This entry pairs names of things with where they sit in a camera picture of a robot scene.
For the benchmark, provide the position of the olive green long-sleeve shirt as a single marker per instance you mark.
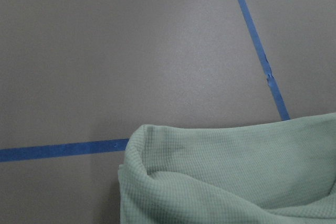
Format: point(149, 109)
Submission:
point(282, 172)

